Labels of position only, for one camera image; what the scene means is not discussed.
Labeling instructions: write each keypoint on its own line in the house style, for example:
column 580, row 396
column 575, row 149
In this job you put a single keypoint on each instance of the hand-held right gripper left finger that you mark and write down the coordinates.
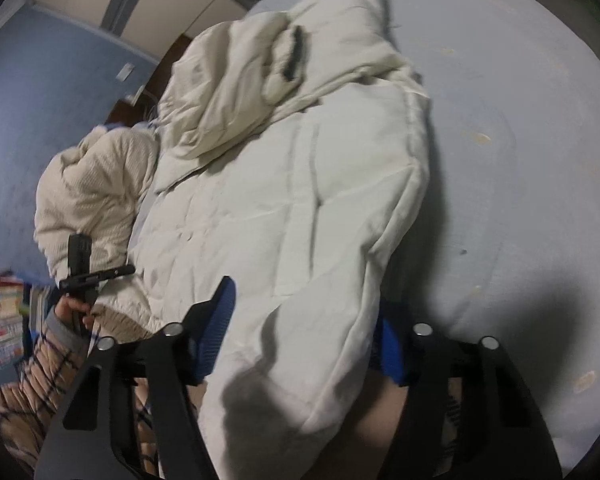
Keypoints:
column 215, row 330

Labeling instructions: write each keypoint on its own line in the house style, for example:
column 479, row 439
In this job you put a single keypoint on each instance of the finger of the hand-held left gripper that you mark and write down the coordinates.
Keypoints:
column 117, row 272

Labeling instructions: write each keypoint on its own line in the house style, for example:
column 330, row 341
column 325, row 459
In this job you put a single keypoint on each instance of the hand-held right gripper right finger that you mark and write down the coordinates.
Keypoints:
column 392, row 350

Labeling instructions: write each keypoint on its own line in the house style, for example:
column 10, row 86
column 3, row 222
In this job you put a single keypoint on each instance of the white hooded puffer jacket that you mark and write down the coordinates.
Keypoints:
column 280, row 210

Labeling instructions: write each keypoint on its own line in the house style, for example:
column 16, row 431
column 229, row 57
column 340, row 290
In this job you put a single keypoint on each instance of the person's left forearm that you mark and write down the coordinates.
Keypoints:
column 35, row 370

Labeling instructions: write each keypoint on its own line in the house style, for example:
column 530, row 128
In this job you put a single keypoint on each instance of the person's left hand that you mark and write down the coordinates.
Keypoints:
column 65, row 310

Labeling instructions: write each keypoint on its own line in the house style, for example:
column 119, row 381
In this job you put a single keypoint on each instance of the stack of books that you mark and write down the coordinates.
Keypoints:
column 12, row 320

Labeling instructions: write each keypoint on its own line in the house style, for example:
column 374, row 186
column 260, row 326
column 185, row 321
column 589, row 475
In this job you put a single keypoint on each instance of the dark wooden headboard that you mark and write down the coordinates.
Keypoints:
column 150, row 80

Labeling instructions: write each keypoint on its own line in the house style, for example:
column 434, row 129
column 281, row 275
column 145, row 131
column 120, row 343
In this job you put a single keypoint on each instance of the bed with grey-blue sheet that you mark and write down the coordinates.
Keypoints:
column 505, row 185

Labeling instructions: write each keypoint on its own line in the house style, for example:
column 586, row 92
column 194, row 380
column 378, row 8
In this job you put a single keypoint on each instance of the white wall charger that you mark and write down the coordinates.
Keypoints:
column 137, row 94

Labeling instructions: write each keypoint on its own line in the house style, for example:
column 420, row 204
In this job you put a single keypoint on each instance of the white wall socket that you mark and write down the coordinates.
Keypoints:
column 125, row 72

